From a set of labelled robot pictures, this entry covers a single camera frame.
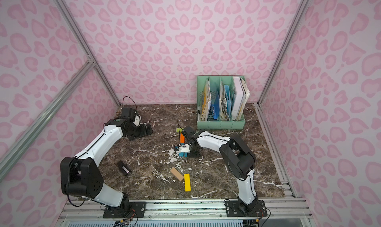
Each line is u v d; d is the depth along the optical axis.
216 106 0.96
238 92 0.92
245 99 0.92
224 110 0.96
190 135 0.75
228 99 0.90
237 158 0.50
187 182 0.81
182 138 1.00
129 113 0.69
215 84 1.05
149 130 0.80
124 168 0.86
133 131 0.72
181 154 0.90
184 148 0.82
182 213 0.72
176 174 0.84
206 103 0.92
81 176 0.43
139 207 0.74
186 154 0.85
